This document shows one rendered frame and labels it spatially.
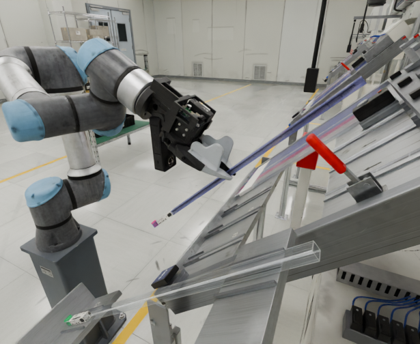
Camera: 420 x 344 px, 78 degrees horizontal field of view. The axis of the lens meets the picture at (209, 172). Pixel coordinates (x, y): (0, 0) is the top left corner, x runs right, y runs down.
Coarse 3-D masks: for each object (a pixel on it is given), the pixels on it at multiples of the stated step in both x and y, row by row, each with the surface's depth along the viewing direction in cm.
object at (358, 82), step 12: (348, 84) 34; (360, 84) 32; (336, 96) 34; (324, 108) 35; (300, 120) 37; (312, 120) 36; (288, 132) 38; (264, 144) 41; (276, 144) 40; (252, 156) 43; (240, 168) 45; (216, 180) 48; (204, 192) 50; (180, 204) 55
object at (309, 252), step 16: (272, 256) 23; (288, 256) 21; (304, 256) 20; (224, 272) 26; (240, 272) 24; (256, 272) 23; (272, 272) 22; (160, 288) 33; (176, 288) 30; (192, 288) 28; (208, 288) 27; (112, 304) 40; (128, 304) 35; (144, 304) 34
